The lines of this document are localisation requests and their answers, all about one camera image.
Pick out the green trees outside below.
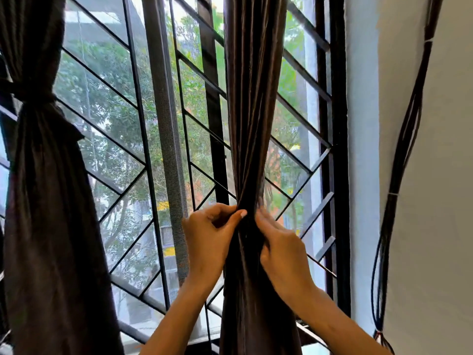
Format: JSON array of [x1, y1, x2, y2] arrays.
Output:
[[53, 0, 322, 292]]

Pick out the person's left hand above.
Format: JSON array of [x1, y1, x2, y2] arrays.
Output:
[[181, 203, 247, 296]]

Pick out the dark brown curtain tie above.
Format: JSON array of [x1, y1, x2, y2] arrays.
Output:
[[0, 79, 86, 142]]

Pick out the black cable bundle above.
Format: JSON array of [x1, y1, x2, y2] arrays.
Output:
[[371, 0, 445, 355]]

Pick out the person's right forearm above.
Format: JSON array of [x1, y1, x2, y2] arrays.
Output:
[[294, 286, 392, 355]]

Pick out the person's right hand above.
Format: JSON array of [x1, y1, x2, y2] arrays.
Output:
[[255, 209, 318, 307]]

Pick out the black metal window grille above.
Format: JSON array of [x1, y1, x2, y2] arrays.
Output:
[[0, 0, 337, 355]]

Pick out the dark brown curtain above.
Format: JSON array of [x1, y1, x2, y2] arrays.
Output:
[[220, 0, 302, 355], [0, 0, 125, 355]]

